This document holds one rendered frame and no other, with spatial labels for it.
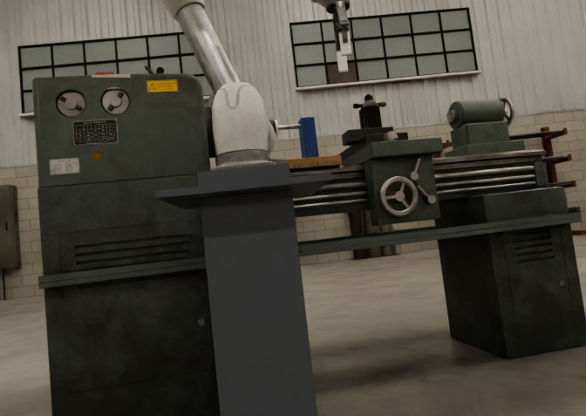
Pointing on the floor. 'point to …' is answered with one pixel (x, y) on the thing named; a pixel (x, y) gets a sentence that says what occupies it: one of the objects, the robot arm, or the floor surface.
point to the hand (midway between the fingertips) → (344, 60)
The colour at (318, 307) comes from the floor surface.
